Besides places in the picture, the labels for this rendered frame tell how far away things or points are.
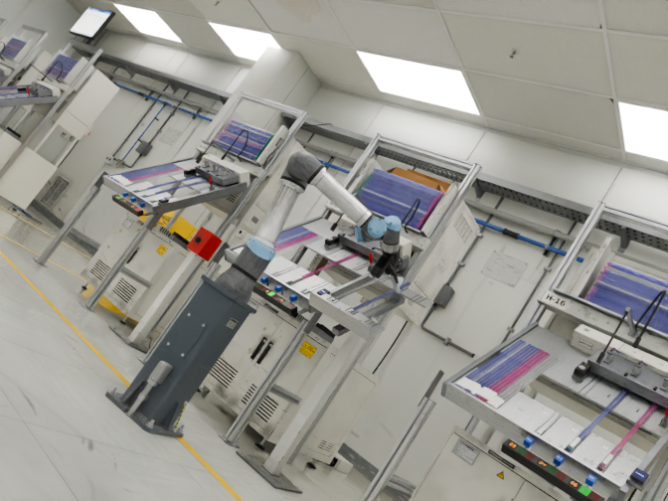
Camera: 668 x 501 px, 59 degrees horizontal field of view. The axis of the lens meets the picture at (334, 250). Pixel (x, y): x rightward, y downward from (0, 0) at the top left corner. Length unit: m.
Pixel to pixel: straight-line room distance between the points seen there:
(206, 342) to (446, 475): 1.12
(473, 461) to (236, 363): 1.38
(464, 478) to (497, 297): 2.26
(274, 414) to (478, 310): 2.10
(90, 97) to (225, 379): 4.46
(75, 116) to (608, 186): 5.27
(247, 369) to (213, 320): 1.05
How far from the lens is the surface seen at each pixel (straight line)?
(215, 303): 2.23
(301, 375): 3.03
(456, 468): 2.62
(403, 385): 4.62
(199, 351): 2.22
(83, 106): 7.09
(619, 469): 2.27
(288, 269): 3.04
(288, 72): 6.48
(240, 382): 3.24
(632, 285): 2.87
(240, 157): 4.36
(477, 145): 5.42
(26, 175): 7.04
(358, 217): 2.35
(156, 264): 4.06
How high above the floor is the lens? 0.55
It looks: 9 degrees up
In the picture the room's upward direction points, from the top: 34 degrees clockwise
